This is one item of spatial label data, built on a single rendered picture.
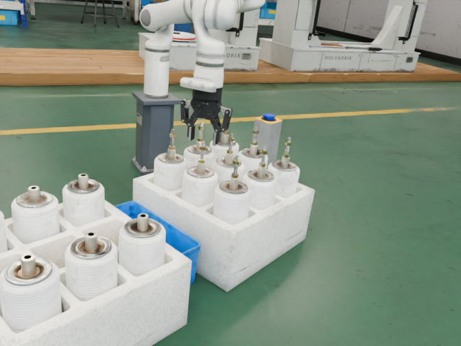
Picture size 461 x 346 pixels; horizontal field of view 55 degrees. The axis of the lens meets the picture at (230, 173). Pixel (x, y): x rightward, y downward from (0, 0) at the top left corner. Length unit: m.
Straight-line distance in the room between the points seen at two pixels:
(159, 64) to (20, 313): 1.08
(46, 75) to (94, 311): 2.34
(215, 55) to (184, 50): 2.26
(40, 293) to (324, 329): 0.65
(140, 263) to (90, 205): 0.23
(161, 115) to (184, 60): 1.67
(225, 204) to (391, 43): 3.82
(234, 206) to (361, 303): 0.43
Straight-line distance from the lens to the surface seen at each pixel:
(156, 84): 1.69
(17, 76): 3.05
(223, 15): 1.06
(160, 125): 1.72
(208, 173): 1.20
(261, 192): 1.20
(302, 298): 1.21
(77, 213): 1.10
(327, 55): 4.03
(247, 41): 3.63
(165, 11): 1.59
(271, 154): 1.55
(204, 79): 1.09
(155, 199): 1.26
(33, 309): 0.83
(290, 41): 3.86
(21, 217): 1.05
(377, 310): 1.25
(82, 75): 3.10
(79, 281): 0.88
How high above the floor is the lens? 0.74
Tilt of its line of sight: 24 degrees down
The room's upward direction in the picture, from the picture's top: 6 degrees clockwise
